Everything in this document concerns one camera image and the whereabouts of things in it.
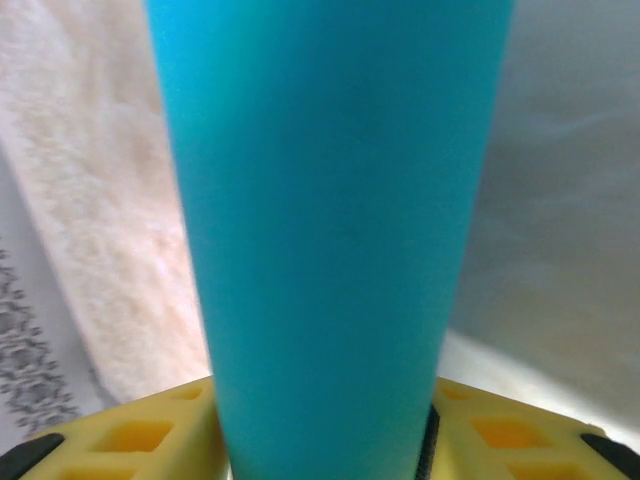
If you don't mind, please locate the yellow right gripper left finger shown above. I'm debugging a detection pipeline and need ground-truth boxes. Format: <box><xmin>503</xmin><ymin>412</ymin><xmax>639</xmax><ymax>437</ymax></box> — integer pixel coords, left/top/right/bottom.
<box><xmin>0</xmin><ymin>374</ymin><xmax>232</xmax><ymax>480</ymax></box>

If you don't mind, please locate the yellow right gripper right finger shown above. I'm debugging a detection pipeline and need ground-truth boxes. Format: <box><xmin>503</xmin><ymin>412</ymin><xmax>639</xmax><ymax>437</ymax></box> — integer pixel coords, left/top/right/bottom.
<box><xmin>414</xmin><ymin>376</ymin><xmax>640</xmax><ymax>480</ymax></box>

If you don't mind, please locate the blue square paper sheet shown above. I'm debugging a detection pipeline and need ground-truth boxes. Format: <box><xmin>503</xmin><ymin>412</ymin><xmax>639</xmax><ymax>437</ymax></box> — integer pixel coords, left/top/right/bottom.
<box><xmin>142</xmin><ymin>0</ymin><xmax>516</xmax><ymax>480</ymax></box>

